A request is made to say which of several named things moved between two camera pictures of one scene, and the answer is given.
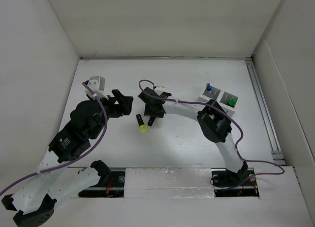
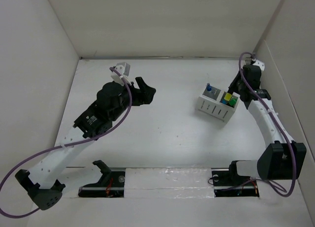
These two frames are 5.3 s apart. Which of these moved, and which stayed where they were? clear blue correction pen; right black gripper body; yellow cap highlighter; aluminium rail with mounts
Moved: yellow cap highlighter; right black gripper body
Stayed: clear blue correction pen; aluminium rail with mounts
